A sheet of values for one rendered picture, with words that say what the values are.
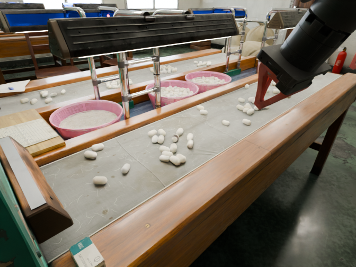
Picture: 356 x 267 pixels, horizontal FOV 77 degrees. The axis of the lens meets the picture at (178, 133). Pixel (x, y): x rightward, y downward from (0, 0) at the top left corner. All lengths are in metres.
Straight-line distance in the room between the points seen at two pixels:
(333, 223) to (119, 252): 1.46
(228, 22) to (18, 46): 2.74
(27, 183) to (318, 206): 1.65
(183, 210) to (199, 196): 0.05
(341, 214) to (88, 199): 1.57
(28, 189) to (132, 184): 0.24
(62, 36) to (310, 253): 1.45
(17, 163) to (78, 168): 0.19
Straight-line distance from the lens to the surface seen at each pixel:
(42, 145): 0.76
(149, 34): 0.63
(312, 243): 1.57
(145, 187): 0.58
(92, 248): 0.45
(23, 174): 0.51
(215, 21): 0.83
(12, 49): 3.29
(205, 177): 0.58
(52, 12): 1.13
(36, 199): 0.45
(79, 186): 0.63
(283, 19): 1.25
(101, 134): 0.78
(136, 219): 0.49
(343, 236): 1.70
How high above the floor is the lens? 1.14
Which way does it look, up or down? 30 degrees down
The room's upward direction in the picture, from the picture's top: 1 degrees clockwise
